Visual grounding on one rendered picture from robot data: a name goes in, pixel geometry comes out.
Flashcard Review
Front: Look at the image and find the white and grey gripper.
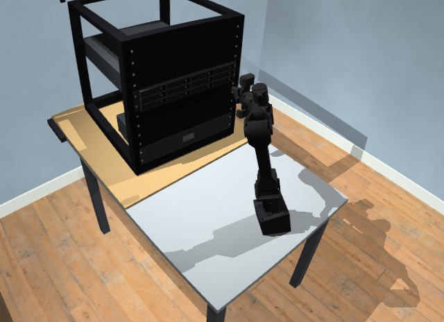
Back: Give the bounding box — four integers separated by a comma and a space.
231, 73, 255, 119

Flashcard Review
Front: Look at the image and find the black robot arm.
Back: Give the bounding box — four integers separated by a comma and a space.
244, 83, 282, 216

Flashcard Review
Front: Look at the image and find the tan wooden board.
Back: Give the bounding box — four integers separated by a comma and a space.
51, 100, 248, 210

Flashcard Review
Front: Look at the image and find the black rack frame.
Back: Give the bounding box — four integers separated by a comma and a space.
68, 0, 245, 176

